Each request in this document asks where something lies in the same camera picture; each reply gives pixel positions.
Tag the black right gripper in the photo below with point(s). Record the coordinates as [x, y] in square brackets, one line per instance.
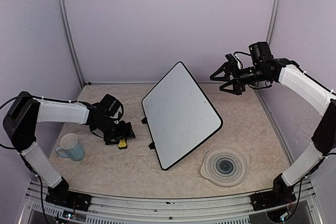
[226, 65]

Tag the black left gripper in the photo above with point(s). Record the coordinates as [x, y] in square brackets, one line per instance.
[122, 134]

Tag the yellow bone-shaped eraser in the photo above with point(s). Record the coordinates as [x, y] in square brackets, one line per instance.
[122, 144]

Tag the white whiteboard black frame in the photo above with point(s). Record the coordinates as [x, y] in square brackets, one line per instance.
[179, 115]

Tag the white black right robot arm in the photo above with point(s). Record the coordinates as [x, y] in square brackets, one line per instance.
[288, 74]

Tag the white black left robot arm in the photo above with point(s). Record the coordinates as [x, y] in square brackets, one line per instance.
[27, 111]

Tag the light blue mug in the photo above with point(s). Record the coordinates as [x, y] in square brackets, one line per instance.
[70, 147]

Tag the grey spiral pattern plate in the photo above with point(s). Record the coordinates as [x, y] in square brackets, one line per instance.
[225, 166]

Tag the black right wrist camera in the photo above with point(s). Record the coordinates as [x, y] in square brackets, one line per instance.
[260, 53]

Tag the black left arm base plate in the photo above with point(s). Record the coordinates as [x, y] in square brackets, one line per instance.
[72, 200]

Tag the right aluminium frame post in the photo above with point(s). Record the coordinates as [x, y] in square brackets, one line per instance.
[272, 21]

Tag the aluminium frame post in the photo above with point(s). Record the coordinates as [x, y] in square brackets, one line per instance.
[272, 21]
[70, 43]

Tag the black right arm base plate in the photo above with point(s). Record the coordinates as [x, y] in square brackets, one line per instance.
[267, 199]

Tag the front aluminium rail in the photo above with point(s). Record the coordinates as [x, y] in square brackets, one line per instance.
[236, 208]

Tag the left aluminium frame post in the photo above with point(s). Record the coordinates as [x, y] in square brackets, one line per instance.
[70, 43]

